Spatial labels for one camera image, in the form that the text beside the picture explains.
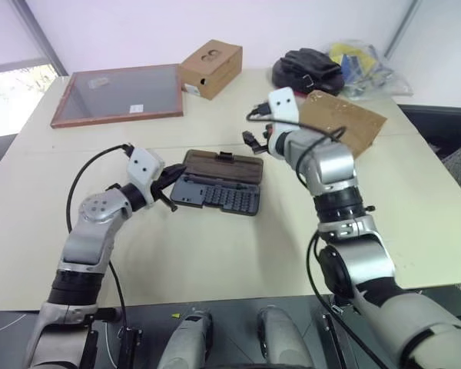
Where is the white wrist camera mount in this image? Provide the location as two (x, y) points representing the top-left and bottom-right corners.
(267, 87), (301, 126)
(128, 148), (166, 209)

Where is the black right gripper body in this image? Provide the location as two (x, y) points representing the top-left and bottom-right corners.
(254, 123), (274, 155)

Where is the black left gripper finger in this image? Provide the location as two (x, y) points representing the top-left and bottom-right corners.
(158, 188), (178, 214)
(164, 163), (188, 185)

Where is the dark grey screwdriver bit case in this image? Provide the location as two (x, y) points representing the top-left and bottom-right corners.
(170, 149), (265, 217)

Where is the brown cardboard box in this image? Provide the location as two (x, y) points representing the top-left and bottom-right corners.
(177, 38), (244, 101)

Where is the grey rounded robot leg shell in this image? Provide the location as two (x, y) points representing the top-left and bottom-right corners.
(158, 305), (215, 369)
(256, 305), (313, 369)

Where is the black fabric bag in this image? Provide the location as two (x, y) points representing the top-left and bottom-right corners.
(271, 48), (347, 98)

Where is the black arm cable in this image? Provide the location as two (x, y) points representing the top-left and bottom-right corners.
(66, 143), (136, 332)
(247, 100), (373, 369)

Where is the dark grey screwdriver handle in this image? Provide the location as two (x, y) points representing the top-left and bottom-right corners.
(184, 173), (232, 185)

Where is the wooden framed glass tray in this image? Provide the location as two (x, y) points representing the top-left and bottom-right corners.
(49, 63), (185, 130)

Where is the brown cardboard sheet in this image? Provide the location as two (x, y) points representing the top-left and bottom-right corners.
(296, 89), (389, 159)

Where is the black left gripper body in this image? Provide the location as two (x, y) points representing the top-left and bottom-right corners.
(150, 165), (174, 204)

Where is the clear plastic bag with items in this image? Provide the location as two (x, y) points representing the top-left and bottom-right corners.
(327, 38), (415, 101)

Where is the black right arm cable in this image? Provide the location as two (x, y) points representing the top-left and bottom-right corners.
(247, 100), (373, 369)

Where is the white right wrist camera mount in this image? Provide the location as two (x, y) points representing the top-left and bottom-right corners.
(267, 87), (301, 126)

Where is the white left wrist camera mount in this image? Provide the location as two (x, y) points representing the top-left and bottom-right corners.
(128, 148), (166, 209)

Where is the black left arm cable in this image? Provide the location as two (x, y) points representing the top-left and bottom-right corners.
(66, 143), (136, 332)

